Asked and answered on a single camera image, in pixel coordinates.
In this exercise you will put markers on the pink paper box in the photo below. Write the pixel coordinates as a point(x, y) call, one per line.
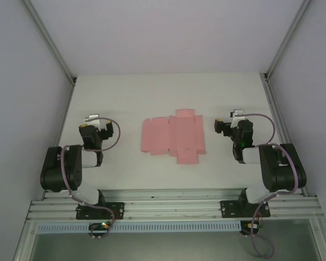
point(179, 136)

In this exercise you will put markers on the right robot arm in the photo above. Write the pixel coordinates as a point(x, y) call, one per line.
point(282, 174)

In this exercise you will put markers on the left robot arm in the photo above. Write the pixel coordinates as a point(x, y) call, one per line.
point(57, 168)

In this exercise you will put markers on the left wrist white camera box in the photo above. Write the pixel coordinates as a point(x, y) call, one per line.
point(91, 119)

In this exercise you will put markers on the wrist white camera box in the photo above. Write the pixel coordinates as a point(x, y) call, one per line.
point(237, 114)
point(91, 119)

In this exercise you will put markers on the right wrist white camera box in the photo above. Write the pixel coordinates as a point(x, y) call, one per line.
point(237, 114)

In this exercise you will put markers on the aluminium side rail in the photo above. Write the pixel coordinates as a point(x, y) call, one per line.
point(63, 119)
point(277, 122)

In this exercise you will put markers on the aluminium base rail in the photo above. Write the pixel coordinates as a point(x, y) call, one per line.
point(165, 204)

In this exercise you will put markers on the aluminium frame post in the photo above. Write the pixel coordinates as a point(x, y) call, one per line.
point(286, 40)
point(51, 43)

